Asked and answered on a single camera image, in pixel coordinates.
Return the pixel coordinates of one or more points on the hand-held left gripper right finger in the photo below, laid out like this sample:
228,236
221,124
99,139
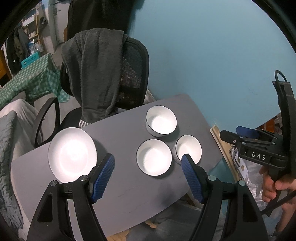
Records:
192,178

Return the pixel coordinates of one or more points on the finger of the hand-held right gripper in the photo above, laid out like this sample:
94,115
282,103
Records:
248,132
233,139

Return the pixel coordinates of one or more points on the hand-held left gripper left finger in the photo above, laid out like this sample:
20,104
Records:
103,178

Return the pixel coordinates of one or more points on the white bowl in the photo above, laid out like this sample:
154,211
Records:
189,148
161,120
153,157

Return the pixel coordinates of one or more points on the white plate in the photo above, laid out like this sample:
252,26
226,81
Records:
71,154

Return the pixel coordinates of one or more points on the person's right forearm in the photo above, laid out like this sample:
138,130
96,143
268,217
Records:
288,215

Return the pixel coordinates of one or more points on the person's right hand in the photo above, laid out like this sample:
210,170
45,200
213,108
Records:
271,187

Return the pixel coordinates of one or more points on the light wooden board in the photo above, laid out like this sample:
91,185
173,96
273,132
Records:
222,148

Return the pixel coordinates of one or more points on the cardboard box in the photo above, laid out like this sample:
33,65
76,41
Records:
271,125

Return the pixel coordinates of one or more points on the silver plastic bag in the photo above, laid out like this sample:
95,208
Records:
252,185

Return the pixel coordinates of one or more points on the grey quilted blanket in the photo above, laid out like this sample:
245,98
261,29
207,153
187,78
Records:
8,162

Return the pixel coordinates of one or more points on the white bedsheet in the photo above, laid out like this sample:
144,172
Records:
23,120

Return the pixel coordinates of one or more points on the dark grey fleece robe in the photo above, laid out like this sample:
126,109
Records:
97,74

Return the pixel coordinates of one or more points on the black office chair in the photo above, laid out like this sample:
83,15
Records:
135,76

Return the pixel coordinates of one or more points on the green checked tablecloth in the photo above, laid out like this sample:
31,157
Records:
30,78

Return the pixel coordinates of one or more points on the blue plastic crate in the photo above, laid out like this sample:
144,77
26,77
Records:
31,60

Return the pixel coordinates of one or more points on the wooden louvred wardrobe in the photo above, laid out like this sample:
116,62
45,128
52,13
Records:
3,67

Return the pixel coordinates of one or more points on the hanging dark clothes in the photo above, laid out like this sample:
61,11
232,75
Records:
17,48

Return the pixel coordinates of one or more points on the white door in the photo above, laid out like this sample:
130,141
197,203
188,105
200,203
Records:
55,25

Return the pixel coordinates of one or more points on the wooden shelf rack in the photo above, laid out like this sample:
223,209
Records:
33,30

